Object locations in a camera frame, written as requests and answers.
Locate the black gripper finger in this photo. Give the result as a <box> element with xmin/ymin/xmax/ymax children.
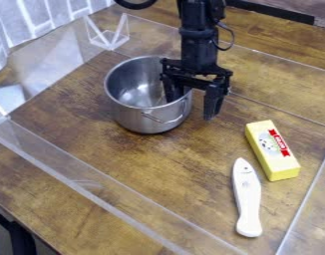
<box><xmin>162</xmin><ymin>76</ymin><xmax>188</xmax><ymax>103</ymax></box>
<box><xmin>203</xmin><ymin>85</ymin><xmax>227</xmax><ymax>121</ymax></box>

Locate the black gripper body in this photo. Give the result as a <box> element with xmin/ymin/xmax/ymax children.
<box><xmin>159</xmin><ymin>28</ymin><xmax>234</xmax><ymax>96</ymax></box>

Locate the stainless steel pot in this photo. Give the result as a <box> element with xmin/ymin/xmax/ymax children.
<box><xmin>104</xmin><ymin>56</ymin><xmax>192</xmax><ymax>133</ymax></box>

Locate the yellow butter block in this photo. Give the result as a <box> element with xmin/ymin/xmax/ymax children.
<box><xmin>245</xmin><ymin>120</ymin><xmax>301</xmax><ymax>181</ymax></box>

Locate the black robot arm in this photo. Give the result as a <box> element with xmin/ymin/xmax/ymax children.
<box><xmin>160</xmin><ymin>0</ymin><xmax>234</xmax><ymax>121</ymax></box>

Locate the clear acrylic barrier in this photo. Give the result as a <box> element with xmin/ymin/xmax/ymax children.
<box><xmin>0</xmin><ymin>8</ymin><xmax>325</xmax><ymax>255</ymax></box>

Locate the black bar at back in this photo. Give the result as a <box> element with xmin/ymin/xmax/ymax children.
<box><xmin>225</xmin><ymin>0</ymin><xmax>314</xmax><ymax>25</ymax></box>

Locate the white patterned curtain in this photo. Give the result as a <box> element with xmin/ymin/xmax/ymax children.
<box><xmin>0</xmin><ymin>0</ymin><xmax>115</xmax><ymax>71</ymax></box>

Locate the black cable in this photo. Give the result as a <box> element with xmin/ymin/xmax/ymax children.
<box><xmin>112</xmin><ymin>0</ymin><xmax>159</xmax><ymax>11</ymax></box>

